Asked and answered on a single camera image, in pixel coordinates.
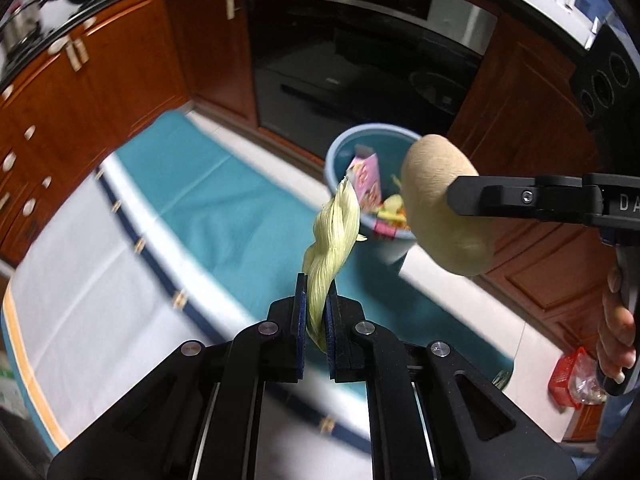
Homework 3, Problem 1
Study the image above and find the orange yellow snack wrapper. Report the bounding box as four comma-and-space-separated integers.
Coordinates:
375, 175, 408, 226

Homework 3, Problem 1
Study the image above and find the tan round bun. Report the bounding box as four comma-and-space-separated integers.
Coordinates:
401, 134, 493, 277

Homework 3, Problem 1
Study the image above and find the pink snack box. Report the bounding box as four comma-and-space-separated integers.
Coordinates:
347, 144, 383, 208

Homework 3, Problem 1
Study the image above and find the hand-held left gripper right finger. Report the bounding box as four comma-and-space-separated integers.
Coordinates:
325, 282, 576, 480

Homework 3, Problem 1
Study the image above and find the red plastic basket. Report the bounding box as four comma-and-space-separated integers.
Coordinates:
547, 346, 608, 411

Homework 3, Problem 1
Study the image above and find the black built-in oven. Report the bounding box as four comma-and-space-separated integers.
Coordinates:
245, 0, 501, 161

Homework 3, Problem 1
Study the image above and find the teal and grey tablecloth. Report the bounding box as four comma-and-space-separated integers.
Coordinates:
0, 110, 516, 453

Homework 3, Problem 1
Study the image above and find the pale green corn husk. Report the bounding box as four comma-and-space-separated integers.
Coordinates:
301, 176, 368, 353

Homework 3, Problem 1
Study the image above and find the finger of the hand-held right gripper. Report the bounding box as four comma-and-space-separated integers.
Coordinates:
446, 174, 606, 227

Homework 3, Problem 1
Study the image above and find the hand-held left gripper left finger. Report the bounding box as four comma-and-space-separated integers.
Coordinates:
47, 272, 308, 480

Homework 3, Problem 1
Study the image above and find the wooden cabinet with drawers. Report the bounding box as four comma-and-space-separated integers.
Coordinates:
0, 0, 258, 271

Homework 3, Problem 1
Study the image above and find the person's right hand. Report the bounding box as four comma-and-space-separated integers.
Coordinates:
597, 265, 638, 386

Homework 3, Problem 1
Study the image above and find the steel pot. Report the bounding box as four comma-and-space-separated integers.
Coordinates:
0, 0, 43, 61

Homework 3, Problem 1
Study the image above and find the blue plastic bin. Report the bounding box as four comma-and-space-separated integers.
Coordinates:
324, 124, 426, 267

